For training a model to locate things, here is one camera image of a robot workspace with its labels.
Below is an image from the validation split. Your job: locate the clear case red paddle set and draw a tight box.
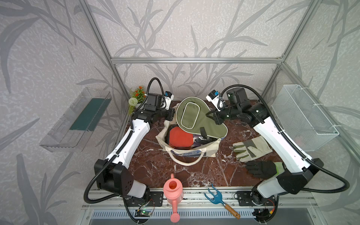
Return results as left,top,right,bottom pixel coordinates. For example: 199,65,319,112
165,125,217,150

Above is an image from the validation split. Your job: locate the olive green paddle case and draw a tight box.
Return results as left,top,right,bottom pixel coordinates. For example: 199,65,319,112
175,97,228,139

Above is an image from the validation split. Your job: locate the cream canvas tote bag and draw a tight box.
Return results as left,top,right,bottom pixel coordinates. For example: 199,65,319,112
156,121,222,167

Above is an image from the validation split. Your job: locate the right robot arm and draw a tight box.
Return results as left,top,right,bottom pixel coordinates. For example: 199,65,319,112
206,84,350,198

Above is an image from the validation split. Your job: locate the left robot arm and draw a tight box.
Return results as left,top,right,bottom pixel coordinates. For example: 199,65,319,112
83,91,174,204

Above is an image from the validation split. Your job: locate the potted plant white pot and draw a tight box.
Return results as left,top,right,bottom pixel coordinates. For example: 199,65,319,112
128,86,146,114

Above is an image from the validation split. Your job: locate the grey green gardening glove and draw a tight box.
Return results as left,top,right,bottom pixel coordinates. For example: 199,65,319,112
232,136,273,163

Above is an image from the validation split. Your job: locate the black green gardening glove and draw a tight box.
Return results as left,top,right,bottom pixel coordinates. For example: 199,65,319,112
245,161,286,180

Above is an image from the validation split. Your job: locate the pink watering can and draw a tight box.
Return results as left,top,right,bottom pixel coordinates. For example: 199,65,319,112
163,173,184,223

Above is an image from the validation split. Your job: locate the teal garden hand fork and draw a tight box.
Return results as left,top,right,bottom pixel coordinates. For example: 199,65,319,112
204,184,241,219

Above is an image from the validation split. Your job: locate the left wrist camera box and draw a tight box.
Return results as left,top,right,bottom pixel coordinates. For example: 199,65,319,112
164,91,174,110

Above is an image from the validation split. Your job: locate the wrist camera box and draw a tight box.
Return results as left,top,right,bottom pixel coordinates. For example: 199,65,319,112
206,90,224,112
164,91,174,110

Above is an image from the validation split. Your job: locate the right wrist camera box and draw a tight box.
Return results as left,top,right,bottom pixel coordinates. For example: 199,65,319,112
206,90,224,112

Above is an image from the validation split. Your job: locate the white wire mesh basket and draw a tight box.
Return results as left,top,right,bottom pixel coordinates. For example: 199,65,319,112
272,84,339,152

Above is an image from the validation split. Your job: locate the clear acrylic wall shelf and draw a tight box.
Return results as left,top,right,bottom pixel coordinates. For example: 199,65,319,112
39,88,112,153

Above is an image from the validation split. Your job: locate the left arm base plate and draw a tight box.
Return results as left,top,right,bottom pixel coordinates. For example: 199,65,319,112
125,190,164,207

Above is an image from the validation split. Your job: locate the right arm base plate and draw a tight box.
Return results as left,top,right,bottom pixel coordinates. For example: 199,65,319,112
233,190,277,207

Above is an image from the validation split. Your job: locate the aluminium front rail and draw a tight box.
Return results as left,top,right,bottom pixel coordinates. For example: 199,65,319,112
81,187,319,210

